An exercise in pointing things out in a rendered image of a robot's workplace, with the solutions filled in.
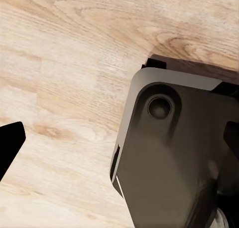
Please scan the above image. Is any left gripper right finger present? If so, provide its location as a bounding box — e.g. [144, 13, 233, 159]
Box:
[223, 121, 239, 161]

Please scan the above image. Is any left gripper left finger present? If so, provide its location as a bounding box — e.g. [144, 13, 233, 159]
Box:
[0, 121, 26, 181]

